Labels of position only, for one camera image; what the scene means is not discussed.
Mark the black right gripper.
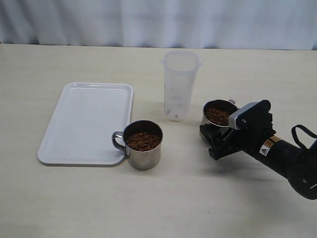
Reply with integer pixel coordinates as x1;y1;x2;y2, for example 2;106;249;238
200;100;275;161

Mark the steel mug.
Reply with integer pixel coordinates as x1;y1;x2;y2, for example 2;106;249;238
112;119;163;171
201;99;238;128

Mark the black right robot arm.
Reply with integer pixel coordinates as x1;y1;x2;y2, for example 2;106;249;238
200;99;317;200

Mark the clear plastic tall container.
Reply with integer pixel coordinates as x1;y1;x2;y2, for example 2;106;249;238
162;50;201;121

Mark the white curtain backdrop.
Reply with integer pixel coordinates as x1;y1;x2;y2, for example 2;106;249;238
0;0;317;50

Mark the white plastic tray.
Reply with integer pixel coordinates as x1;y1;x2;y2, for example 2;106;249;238
37;82;134;167

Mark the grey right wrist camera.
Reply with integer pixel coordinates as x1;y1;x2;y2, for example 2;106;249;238
228;102;259;130

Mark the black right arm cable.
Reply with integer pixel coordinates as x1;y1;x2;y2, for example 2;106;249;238
291;124;317;150

